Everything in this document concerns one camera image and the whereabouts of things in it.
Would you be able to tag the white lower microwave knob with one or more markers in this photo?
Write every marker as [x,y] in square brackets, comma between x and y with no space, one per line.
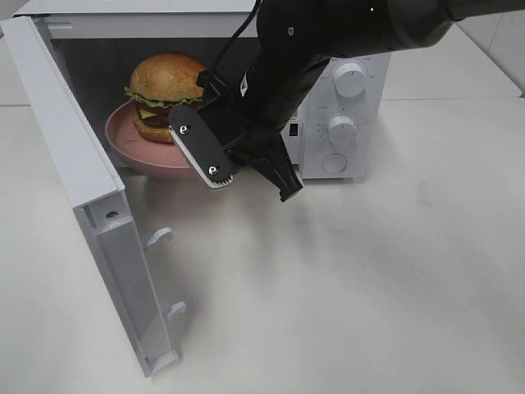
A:
[341,130]

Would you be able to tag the white upper microwave knob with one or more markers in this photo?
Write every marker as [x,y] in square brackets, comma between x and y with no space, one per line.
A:
[350,79]

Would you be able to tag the white round door button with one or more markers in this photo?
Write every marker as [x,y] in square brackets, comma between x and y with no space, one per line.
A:
[334,163]

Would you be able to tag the white microwave oven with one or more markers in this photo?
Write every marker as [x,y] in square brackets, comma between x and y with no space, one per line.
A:
[98,44]

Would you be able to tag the pink round plate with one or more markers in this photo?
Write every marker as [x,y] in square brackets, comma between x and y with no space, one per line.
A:
[150,158]

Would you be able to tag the white microwave door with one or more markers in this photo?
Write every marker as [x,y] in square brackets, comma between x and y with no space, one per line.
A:
[96,194]

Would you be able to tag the white microwave knob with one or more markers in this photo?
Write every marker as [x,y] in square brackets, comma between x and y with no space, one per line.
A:
[350,79]
[341,130]

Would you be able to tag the burger with lettuce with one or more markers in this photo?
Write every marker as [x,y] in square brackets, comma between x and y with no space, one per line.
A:
[159,84]

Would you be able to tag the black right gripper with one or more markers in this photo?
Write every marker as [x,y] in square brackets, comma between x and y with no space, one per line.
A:
[235,129]

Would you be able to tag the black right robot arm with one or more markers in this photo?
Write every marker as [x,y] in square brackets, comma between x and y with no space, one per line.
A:
[301,37]

